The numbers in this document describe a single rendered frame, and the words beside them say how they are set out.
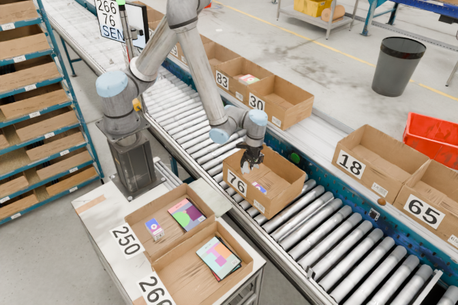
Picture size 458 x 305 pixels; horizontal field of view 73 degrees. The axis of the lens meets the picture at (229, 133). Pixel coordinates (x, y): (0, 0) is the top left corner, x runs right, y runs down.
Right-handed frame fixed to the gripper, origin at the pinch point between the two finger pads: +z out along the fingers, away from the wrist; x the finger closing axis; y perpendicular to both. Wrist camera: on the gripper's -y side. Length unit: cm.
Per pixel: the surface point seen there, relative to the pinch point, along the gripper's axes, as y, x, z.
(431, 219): 77, 50, -2
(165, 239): -4, -48, 28
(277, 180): 2.6, 26.6, 20.3
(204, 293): 31, -48, 28
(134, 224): -22, -56, 29
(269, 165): -8.2, 29.2, 16.6
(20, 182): -138, -100, 70
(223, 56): -123, 78, -6
